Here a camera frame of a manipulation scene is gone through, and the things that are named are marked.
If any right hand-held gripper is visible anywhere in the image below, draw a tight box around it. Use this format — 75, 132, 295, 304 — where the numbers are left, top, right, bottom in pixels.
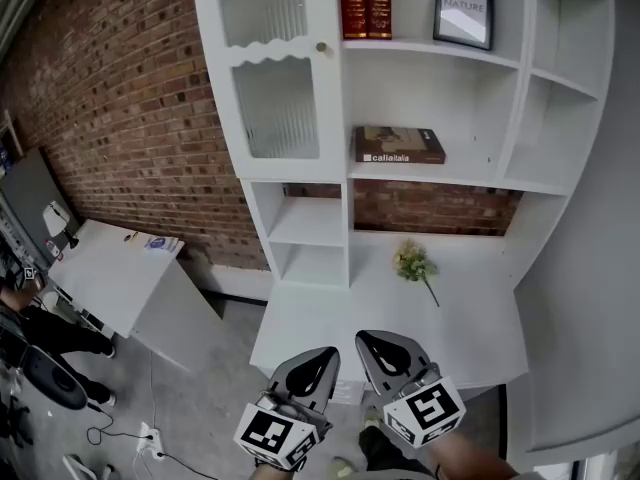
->
354, 329, 468, 451

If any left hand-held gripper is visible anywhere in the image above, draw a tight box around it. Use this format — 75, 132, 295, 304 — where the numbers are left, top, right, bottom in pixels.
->
233, 345, 342, 472

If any white glass cabinet door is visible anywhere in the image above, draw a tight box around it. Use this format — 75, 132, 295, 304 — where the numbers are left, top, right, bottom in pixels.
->
191, 0, 344, 180

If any white shelf unit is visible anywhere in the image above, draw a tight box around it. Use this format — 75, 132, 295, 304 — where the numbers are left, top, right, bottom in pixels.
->
191, 0, 617, 290

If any person's right forearm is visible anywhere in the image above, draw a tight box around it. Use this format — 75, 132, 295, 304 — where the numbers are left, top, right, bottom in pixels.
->
428, 430, 522, 480

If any person's left forearm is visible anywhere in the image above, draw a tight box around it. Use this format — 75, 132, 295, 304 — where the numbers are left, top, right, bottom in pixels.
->
246, 462, 282, 480

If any person's dark trouser leg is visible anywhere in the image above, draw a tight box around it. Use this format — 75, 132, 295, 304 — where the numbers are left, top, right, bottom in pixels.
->
358, 424, 442, 475

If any yellow artificial flower sprig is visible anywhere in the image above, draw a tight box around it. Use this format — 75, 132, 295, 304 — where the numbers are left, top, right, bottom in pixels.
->
391, 238, 442, 309

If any white power strip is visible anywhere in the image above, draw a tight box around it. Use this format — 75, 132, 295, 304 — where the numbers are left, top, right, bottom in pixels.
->
136, 421, 166, 461

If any brown flat book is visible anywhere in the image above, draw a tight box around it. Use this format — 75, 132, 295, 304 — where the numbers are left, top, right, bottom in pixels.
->
353, 125, 448, 166

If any white side table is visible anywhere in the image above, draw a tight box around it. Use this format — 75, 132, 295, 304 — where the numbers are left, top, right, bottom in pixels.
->
46, 218, 224, 370

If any white chair base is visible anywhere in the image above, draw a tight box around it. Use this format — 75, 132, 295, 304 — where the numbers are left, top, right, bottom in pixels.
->
61, 452, 117, 480

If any black round stool seat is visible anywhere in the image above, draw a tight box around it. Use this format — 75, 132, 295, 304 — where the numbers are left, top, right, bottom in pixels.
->
21, 344, 89, 412

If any white shade table lamp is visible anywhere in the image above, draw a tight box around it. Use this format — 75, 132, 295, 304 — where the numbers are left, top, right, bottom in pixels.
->
41, 200, 81, 250

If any grey panel board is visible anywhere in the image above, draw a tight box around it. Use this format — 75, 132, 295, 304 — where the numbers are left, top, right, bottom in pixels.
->
0, 146, 84, 250

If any black framed picture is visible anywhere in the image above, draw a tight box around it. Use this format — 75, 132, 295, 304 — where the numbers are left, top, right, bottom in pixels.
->
431, 0, 496, 52

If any black straight cable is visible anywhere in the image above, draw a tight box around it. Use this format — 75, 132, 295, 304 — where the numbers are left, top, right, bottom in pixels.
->
154, 449, 222, 480

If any white cable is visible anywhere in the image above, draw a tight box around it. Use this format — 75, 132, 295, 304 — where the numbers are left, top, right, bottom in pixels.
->
146, 349, 160, 427

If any black looped cable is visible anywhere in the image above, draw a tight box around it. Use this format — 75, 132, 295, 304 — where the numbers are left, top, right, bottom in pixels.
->
85, 401, 152, 448

